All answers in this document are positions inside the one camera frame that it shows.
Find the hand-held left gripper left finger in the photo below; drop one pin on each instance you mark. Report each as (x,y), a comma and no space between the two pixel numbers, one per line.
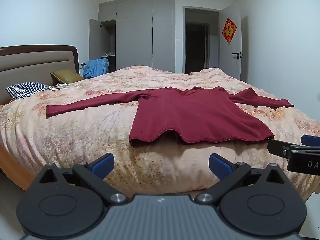
(103,165)

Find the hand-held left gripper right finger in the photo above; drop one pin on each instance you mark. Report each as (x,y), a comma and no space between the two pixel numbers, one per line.
(220,166)

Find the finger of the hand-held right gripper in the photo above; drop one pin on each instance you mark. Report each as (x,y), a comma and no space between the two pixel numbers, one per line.
(311,140)
(277,147)

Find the dark red sweater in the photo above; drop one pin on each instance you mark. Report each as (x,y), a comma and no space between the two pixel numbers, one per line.
(200,115)

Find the floral peach blanket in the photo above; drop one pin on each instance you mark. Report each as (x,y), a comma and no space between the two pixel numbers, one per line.
(75,135)

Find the white charger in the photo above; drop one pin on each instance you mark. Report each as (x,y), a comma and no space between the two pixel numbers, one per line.
(62,85)

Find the olive green pillow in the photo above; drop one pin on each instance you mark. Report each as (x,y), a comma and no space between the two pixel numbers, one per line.
(66,76)

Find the blue cloth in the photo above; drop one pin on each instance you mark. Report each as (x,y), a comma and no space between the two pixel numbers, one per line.
(96,67)

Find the white door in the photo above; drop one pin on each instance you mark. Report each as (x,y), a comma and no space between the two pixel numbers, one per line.
(230,60)

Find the black white houndstooth pillow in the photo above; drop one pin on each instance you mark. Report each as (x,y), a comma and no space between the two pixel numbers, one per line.
(27,90)

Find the padded brown headboard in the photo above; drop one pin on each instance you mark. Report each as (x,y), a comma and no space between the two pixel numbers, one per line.
(35,62)

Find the red diamond door decoration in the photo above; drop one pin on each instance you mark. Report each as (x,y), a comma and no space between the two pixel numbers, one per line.
(229,30)

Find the grey wardrobe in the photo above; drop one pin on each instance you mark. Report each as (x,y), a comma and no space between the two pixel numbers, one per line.
(142,35)

